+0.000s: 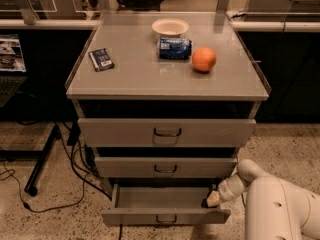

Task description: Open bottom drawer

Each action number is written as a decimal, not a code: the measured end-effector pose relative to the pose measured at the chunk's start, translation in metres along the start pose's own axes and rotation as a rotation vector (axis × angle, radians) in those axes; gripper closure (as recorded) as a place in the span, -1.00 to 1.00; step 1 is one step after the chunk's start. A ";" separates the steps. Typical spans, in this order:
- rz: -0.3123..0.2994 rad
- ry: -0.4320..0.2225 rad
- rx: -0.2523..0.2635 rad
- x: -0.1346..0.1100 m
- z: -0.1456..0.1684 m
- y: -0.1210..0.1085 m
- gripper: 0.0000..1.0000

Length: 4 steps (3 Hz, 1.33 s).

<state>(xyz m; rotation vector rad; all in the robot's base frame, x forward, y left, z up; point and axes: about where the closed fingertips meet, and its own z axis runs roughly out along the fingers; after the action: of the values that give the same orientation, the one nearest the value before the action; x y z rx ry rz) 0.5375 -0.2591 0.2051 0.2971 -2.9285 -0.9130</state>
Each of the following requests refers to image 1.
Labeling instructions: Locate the grey middle drawer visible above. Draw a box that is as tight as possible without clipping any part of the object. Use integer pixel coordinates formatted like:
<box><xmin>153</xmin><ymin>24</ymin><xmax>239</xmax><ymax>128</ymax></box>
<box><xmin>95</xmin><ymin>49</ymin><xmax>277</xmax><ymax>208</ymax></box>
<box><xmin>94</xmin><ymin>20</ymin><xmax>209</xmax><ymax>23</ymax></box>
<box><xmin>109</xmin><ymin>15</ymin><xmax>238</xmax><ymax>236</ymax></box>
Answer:
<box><xmin>95</xmin><ymin>157</ymin><xmax>237</xmax><ymax>178</ymax></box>

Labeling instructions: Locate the grey bottom drawer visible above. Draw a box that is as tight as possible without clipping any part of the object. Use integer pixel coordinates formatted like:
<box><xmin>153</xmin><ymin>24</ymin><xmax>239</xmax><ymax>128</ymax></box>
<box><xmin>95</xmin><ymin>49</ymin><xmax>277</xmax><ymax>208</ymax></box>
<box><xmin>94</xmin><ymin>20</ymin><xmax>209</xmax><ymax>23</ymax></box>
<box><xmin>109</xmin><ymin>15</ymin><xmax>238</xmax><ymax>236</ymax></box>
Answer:
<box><xmin>102</xmin><ymin>184</ymin><xmax>231</xmax><ymax>226</ymax></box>

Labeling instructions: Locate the white rail left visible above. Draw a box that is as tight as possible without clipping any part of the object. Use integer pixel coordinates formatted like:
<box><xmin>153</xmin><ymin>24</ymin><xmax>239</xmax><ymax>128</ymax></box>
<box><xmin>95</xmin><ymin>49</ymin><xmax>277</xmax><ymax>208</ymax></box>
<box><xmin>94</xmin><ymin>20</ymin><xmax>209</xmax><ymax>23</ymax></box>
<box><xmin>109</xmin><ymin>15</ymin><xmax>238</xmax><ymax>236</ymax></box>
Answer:
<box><xmin>0</xmin><ymin>19</ymin><xmax>100</xmax><ymax>30</ymax></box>

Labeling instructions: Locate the black table leg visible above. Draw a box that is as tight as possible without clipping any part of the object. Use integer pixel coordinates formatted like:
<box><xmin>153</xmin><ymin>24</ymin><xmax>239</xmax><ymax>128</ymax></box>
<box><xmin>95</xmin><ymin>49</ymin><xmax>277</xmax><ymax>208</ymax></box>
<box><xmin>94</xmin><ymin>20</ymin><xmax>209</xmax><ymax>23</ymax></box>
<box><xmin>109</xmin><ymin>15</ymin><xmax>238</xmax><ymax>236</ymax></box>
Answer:
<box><xmin>24</xmin><ymin>125</ymin><xmax>61</xmax><ymax>196</ymax></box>

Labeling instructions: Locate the black laptop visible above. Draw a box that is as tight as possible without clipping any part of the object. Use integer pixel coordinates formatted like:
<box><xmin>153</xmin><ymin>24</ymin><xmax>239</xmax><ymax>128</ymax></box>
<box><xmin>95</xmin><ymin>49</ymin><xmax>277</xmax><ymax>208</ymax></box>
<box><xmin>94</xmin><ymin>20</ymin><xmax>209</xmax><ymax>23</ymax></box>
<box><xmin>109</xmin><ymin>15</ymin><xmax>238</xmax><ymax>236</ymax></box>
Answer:
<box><xmin>0</xmin><ymin>33</ymin><xmax>28</xmax><ymax>107</ymax></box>

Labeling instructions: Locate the grey drawer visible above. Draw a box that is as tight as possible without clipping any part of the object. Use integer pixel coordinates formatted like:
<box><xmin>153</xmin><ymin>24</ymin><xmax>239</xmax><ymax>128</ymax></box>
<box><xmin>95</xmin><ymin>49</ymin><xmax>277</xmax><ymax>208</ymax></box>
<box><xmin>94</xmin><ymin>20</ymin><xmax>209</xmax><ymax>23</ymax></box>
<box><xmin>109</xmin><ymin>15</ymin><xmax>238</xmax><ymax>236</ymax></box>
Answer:
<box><xmin>95</xmin><ymin>157</ymin><xmax>237</xmax><ymax>178</ymax></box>
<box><xmin>102</xmin><ymin>184</ymin><xmax>231</xmax><ymax>226</ymax></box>
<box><xmin>78</xmin><ymin>118</ymin><xmax>256</xmax><ymax>147</ymax></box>

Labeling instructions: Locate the grey drawer cabinet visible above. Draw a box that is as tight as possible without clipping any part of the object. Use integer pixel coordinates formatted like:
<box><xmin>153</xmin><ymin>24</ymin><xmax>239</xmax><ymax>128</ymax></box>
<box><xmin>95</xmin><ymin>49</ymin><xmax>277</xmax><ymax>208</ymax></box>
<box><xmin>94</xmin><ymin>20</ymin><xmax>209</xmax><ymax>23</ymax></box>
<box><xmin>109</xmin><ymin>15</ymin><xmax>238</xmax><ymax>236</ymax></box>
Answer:
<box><xmin>67</xmin><ymin>12</ymin><xmax>270</xmax><ymax>210</ymax></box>

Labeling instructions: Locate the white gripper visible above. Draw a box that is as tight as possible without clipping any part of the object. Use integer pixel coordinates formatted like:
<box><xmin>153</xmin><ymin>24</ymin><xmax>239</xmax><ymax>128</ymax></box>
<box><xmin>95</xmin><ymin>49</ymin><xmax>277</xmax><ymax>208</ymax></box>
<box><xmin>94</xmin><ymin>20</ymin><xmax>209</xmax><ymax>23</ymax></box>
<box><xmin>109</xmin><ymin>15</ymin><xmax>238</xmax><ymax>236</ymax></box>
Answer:
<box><xmin>206</xmin><ymin>174</ymin><xmax>248</xmax><ymax>207</ymax></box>

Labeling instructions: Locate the black floor cable left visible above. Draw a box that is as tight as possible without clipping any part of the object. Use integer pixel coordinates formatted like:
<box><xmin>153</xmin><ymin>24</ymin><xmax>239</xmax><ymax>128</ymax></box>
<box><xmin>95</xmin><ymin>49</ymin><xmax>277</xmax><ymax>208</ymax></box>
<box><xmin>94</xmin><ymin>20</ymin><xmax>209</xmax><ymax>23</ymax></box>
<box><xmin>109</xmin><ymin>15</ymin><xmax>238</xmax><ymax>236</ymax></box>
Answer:
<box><xmin>0</xmin><ymin>121</ymin><xmax>124</xmax><ymax>240</ymax></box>

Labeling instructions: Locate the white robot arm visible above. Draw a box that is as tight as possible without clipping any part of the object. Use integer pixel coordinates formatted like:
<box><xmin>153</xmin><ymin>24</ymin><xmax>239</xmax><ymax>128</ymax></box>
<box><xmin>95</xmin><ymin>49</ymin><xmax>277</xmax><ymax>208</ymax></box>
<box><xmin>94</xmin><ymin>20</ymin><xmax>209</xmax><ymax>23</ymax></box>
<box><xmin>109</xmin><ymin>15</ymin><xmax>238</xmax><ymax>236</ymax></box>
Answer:
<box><xmin>206</xmin><ymin>159</ymin><xmax>320</xmax><ymax>240</ymax></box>

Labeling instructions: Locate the white rail right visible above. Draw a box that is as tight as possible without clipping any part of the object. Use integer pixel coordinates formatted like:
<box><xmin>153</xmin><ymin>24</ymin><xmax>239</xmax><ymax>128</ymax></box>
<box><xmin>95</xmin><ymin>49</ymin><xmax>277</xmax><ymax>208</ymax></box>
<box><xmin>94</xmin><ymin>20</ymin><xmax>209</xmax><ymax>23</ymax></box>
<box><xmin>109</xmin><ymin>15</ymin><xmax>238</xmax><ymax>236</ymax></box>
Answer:
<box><xmin>232</xmin><ymin>21</ymin><xmax>320</xmax><ymax>33</ymax></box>

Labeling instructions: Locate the grey top drawer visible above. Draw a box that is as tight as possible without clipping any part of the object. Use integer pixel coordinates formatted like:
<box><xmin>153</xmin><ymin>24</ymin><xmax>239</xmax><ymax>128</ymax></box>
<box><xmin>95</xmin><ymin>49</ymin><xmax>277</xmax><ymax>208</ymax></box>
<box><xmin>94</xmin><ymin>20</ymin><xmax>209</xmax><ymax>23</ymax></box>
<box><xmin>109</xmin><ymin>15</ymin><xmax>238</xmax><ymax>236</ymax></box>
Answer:
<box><xmin>78</xmin><ymin>118</ymin><xmax>256</xmax><ymax>147</ymax></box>

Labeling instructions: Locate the blue soda can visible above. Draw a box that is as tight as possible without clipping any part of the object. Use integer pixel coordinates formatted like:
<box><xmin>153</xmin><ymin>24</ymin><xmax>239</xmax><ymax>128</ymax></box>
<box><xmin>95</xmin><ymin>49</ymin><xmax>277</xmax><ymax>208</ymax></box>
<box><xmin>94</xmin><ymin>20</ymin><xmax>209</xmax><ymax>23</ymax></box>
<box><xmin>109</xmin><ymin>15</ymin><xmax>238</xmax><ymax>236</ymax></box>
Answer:
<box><xmin>157</xmin><ymin>38</ymin><xmax>192</xmax><ymax>60</ymax></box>

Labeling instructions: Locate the orange fruit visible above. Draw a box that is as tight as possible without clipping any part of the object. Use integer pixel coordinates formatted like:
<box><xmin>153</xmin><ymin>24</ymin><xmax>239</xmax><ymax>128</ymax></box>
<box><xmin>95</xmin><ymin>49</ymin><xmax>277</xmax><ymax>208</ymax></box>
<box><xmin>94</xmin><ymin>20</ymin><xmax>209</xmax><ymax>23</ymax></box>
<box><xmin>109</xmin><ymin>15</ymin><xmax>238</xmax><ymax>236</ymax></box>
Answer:
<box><xmin>192</xmin><ymin>47</ymin><xmax>217</xmax><ymax>73</ymax></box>

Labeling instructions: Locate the white rail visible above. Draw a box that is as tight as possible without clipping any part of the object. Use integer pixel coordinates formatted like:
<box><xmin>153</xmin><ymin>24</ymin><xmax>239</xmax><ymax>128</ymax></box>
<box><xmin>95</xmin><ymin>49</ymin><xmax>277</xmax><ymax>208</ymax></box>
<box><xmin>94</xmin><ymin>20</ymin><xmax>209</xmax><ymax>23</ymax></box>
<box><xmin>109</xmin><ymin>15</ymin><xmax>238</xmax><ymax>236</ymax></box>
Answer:
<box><xmin>0</xmin><ymin>19</ymin><xmax>100</xmax><ymax>30</ymax></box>
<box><xmin>232</xmin><ymin>21</ymin><xmax>320</xmax><ymax>33</ymax></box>

